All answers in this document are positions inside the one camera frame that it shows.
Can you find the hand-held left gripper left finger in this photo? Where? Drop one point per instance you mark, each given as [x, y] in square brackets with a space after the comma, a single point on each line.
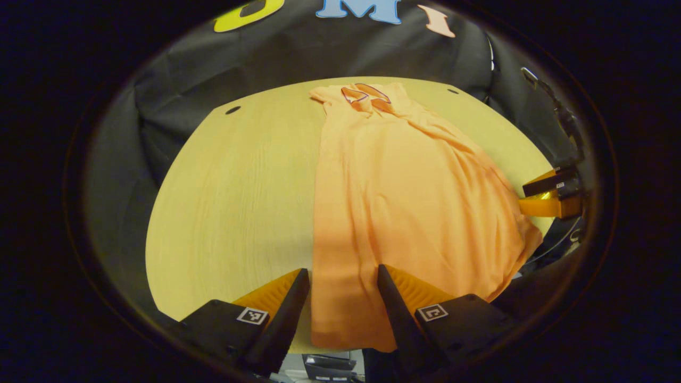
[282, 324]

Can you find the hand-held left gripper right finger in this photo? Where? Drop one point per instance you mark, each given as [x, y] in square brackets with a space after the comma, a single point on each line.
[401, 324]

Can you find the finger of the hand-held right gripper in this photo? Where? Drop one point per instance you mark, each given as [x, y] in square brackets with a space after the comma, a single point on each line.
[550, 186]
[550, 206]

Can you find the orange T-shirt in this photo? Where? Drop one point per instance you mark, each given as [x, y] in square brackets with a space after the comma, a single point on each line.
[404, 202]

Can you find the dark grey box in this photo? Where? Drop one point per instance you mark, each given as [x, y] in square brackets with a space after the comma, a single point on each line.
[330, 367]

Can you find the black backdrop cloth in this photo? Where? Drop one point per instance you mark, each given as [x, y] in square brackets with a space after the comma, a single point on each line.
[213, 69]

